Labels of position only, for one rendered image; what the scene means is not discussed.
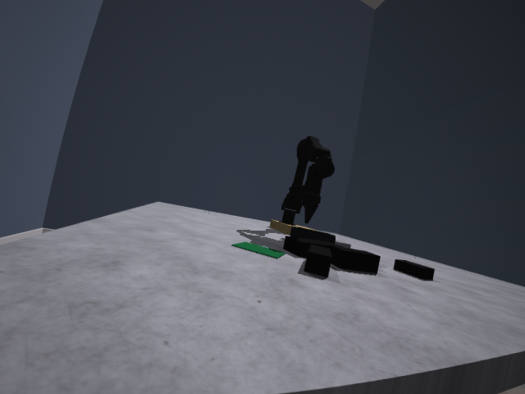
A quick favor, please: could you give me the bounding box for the green flat rectangular board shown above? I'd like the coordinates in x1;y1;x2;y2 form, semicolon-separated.
231;242;286;259

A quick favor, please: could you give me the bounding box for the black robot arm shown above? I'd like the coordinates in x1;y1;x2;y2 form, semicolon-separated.
281;136;335;226

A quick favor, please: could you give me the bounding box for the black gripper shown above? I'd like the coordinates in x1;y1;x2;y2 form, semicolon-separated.
301;179;322;224

